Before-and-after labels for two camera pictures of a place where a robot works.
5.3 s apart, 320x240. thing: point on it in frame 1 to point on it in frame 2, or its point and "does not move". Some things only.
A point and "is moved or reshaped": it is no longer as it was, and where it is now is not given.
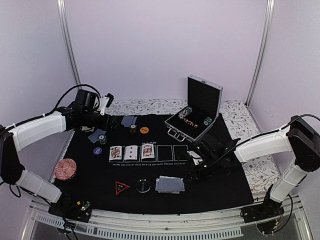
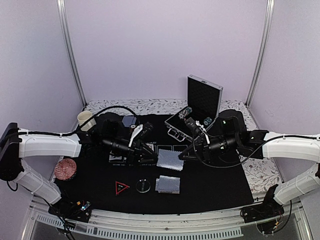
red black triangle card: [120, 187] does not move
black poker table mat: [139, 165] does not move
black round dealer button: [143, 186] does not move
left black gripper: [105, 126] to [154, 155]
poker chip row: [182, 114] does not move
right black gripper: [196, 176] to [201, 157]
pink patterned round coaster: [65, 169] does not move
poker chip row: [207, 121] does not move
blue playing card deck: [169, 185] is moved or reshaped
